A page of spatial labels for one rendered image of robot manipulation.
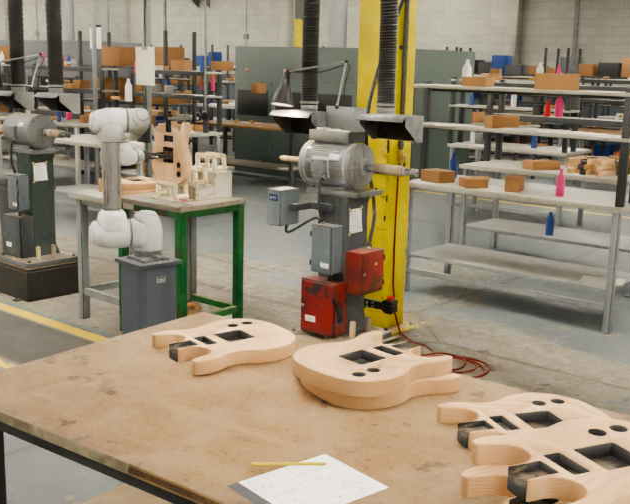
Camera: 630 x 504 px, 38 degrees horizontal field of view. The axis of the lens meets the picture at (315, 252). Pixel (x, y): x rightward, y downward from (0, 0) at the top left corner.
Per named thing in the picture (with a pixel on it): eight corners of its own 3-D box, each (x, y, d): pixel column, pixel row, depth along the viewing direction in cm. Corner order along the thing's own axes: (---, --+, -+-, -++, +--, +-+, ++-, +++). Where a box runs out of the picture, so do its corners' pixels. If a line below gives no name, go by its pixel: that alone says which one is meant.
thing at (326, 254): (341, 272, 508) (344, 175, 496) (329, 275, 500) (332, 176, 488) (320, 268, 517) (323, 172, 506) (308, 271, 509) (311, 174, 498)
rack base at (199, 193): (215, 199, 585) (215, 184, 583) (195, 201, 573) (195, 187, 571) (187, 194, 603) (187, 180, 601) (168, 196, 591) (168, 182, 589)
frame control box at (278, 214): (323, 235, 507) (325, 189, 502) (299, 240, 491) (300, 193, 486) (290, 229, 522) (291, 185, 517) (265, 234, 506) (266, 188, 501)
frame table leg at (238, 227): (243, 336, 608) (244, 203, 590) (237, 338, 604) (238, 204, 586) (237, 334, 612) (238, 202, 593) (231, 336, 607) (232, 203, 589)
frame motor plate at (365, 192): (382, 194, 509) (383, 188, 508) (357, 199, 491) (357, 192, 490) (332, 188, 531) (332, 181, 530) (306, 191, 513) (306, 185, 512)
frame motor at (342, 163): (377, 188, 511) (379, 142, 506) (348, 193, 491) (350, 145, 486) (321, 181, 537) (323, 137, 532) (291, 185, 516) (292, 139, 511)
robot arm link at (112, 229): (132, 250, 499) (91, 252, 491) (127, 244, 514) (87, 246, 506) (130, 108, 484) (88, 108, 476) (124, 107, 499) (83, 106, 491)
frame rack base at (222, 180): (232, 197, 596) (232, 170, 592) (215, 199, 584) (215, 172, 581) (205, 192, 613) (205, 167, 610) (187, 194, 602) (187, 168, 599)
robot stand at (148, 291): (142, 388, 507) (140, 266, 493) (116, 375, 527) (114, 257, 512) (183, 378, 525) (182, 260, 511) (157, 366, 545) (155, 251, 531)
